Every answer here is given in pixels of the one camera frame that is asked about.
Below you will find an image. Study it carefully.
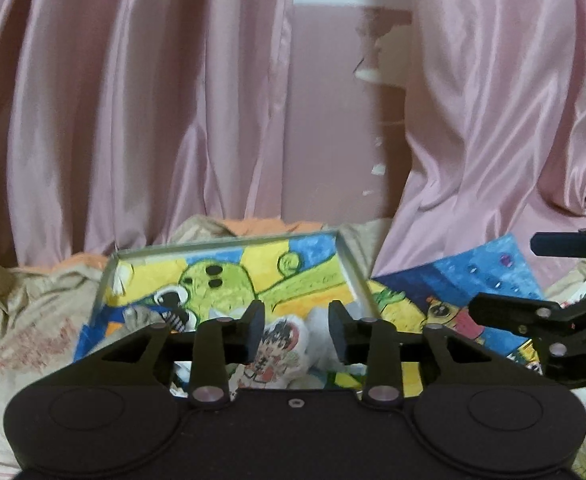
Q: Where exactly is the peach bed sheet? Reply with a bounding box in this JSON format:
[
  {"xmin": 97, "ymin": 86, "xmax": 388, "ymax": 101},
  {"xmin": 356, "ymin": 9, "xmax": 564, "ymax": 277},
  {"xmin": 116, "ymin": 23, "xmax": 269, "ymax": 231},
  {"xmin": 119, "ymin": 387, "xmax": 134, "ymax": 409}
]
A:
[{"xmin": 48, "ymin": 217, "xmax": 324, "ymax": 271}]

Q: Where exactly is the white cartoon print sock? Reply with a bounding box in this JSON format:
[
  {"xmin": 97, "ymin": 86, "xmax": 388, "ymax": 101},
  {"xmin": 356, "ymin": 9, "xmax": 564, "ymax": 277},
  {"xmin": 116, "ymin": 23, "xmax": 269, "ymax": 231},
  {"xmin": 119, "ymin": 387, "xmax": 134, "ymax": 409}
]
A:
[{"xmin": 233, "ymin": 310, "xmax": 309, "ymax": 391}]

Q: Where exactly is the blue fish drawing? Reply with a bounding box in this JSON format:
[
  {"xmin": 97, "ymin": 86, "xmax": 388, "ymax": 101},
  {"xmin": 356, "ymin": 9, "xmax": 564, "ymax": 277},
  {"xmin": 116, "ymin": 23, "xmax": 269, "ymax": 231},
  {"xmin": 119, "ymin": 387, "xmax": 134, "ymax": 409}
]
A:
[{"xmin": 368, "ymin": 232, "xmax": 546, "ymax": 361}]

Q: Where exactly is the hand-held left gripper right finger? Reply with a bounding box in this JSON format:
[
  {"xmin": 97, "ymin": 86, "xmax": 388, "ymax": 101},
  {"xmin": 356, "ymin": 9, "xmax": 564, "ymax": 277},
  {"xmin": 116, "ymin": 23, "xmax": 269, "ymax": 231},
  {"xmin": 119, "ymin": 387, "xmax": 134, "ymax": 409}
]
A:
[{"xmin": 328, "ymin": 300, "xmax": 496, "ymax": 407}]

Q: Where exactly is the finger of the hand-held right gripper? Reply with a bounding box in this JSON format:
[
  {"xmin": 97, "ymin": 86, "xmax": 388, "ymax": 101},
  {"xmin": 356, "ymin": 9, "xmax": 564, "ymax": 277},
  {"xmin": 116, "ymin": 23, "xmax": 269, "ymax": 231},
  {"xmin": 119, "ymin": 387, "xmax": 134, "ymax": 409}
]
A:
[
  {"xmin": 530, "ymin": 220, "xmax": 586, "ymax": 258},
  {"xmin": 465, "ymin": 290, "xmax": 572, "ymax": 357}
]

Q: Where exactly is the beige speckled quilt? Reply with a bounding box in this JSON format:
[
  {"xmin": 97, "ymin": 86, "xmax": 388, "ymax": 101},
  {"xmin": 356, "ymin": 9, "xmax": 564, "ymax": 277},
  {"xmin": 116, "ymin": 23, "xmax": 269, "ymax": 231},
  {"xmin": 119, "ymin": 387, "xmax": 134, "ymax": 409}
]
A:
[{"xmin": 0, "ymin": 215, "xmax": 119, "ymax": 466}]

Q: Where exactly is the box with frog drawing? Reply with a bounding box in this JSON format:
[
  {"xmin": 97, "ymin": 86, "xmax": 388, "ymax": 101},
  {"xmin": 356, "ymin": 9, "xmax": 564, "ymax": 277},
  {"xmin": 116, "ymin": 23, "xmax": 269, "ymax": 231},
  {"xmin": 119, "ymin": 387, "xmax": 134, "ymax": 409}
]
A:
[{"xmin": 73, "ymin": 230, "xmax": 379, "ymax": 361}]

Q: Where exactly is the pink satin curtain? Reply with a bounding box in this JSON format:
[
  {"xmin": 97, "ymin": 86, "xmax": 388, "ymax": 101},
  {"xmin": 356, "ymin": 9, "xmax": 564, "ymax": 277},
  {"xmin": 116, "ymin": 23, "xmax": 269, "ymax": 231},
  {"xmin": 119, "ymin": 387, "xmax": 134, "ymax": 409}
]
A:
[
  {"xmin": 0, "ymin": 0, "xmax": 294, "ymax": 268},
  {"xmin": 373, "ymin": 0, "xmax": 586, "ymax": 281}
]

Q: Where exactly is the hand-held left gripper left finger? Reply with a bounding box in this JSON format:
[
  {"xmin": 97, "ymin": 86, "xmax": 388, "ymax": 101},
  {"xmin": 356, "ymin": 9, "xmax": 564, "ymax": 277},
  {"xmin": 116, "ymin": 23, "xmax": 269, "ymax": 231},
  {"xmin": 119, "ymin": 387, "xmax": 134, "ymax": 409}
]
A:
[{"xmin": 93, "ymin": 300, "xmax": 266, "ymax": 407}]

